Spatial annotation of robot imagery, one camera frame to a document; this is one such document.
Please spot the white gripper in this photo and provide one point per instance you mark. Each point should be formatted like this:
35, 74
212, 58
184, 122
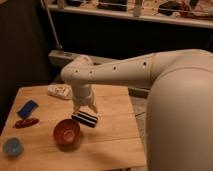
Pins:
83, 96

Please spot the black white striped eraser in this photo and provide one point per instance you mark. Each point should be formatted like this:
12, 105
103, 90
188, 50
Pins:
85, 118

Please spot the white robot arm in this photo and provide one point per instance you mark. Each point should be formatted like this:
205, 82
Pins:
179, 113

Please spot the red bowl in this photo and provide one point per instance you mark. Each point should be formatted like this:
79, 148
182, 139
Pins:
66, 132

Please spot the blue rectangular block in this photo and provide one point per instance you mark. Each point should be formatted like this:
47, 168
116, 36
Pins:
27, 109

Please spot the metal lamp pole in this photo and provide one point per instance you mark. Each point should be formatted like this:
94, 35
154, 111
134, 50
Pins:
58, 45

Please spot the red oblong object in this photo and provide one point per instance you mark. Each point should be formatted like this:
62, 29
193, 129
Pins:
26, 123

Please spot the blue cup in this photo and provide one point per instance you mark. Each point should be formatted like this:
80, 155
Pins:
12, 147

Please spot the white shelf board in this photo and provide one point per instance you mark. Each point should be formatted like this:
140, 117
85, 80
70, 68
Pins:
194, 13

